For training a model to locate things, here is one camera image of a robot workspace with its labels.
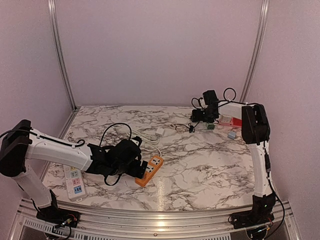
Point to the light blue plug adapter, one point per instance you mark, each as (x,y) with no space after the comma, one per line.
(232,135)

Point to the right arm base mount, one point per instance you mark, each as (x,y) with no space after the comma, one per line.
(252,217)

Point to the front aluminium rail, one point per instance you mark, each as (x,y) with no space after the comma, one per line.
(97,223)

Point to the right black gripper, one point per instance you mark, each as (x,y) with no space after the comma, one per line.
(196,116)

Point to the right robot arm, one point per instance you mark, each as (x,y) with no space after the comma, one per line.
(255,132)

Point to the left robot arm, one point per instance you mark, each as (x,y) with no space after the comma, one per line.
(23,143)

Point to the pink triangular power strip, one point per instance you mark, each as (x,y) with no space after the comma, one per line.
(226,124)

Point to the white usb charger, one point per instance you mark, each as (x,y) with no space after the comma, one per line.
(160,132)

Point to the aluminium frame post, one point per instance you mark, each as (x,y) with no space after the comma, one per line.
(261,30)
(59,51)

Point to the green plug adapter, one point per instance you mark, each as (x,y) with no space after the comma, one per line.
(210,126)

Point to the white travel adapter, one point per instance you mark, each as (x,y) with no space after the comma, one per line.
(225,119)

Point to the red cube socket adapter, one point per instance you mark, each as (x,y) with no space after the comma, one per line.
(236,122)

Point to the black adapter with cable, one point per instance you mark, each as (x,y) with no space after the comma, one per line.
(192,127)

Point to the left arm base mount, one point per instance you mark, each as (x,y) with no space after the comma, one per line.
(59,216)

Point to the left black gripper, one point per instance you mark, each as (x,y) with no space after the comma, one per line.
(134,172)

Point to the left aluminium frame post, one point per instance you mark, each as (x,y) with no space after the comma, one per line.
(59,51)

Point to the white pastel power strip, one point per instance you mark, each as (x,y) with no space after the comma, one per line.
(74,184)

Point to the orange power strip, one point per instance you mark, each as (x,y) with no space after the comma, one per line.
(153,166)

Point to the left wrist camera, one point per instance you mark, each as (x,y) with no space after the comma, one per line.
(137,140)

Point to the right aluminium frame post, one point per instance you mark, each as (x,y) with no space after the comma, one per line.
(261,30)

